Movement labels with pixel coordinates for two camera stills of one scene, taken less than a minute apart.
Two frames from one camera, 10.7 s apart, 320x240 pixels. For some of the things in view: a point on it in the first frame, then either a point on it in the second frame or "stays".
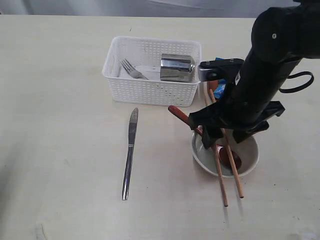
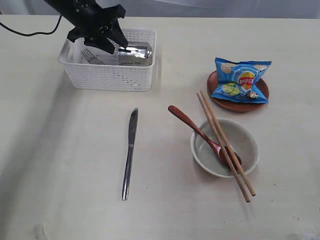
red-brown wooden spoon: (223, 153) stays
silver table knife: (133, 127) stays
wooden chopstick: (221, 179) to (205, 108)
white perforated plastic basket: (133, 71) to (87, 66)
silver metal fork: (131, 70) to (93, 58)
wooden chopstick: (241, 192) to (251, 192)
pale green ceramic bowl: (247, 148) stays
